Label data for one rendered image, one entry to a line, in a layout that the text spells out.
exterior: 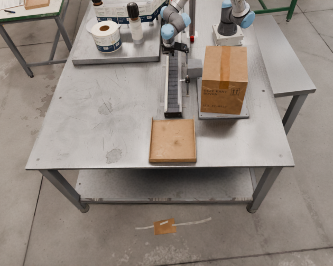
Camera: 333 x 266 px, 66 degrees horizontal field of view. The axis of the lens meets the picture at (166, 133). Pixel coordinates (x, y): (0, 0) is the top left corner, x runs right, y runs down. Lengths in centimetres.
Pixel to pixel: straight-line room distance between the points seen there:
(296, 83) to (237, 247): 125
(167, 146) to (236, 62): 61
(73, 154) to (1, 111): 198
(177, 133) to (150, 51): 76
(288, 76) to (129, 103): 109
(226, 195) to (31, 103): 239
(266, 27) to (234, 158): 129
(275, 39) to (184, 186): 134
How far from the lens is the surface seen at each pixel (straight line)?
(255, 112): 169
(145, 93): 179
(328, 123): 295
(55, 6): 313
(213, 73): 146
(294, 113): 212
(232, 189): 206
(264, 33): 233
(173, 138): 152
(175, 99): 165
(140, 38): 212
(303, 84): 195
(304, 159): 261
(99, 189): 214
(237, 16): 193
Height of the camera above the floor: 208
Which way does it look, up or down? 54 degrees down
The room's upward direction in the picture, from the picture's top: 7 degrees counter-clockwise
